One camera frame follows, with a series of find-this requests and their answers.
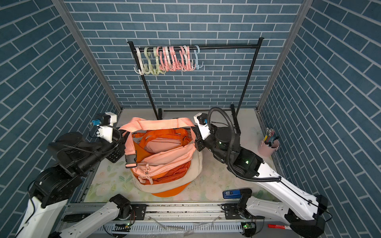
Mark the pink sling bag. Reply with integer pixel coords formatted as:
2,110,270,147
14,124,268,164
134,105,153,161
121,118,196,185
144,137,181,154

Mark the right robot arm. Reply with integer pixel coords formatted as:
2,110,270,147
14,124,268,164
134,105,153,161
192,107,328,238

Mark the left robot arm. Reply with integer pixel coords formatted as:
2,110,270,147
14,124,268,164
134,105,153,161
15,127,133,238

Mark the light blue plastic hook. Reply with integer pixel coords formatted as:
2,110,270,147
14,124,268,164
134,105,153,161
194,45,203,70

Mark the white plastic hook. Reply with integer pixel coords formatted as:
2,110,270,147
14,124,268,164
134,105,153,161
134,47,145,75

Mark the green plastic hook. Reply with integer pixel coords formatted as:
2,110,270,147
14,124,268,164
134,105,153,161
144,47,154,75
153,47,166,75

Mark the black calculator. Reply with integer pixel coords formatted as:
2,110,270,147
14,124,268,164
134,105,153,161
106,148,125,163

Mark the black clothes rack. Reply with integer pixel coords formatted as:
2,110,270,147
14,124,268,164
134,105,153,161
128,37,265,134

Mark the pink pen cup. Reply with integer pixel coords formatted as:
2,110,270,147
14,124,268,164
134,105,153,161
258,128,280,157

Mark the blue black stapler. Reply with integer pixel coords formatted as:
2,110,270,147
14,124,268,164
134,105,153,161
222,188,253,199

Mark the black remote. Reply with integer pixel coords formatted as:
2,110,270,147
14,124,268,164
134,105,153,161
63,213,90,223

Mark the red white marker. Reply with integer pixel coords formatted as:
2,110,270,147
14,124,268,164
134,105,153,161
268,224,291,230

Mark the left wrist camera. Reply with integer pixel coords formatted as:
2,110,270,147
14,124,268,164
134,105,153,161
90,112,117,143

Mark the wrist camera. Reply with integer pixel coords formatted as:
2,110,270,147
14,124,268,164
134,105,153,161
193,113,211,140
90,112,117,143

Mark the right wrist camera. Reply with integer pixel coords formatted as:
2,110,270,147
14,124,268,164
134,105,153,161
193,113,211,140

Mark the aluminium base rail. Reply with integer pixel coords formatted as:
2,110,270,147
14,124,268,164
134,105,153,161
53,200,315,238

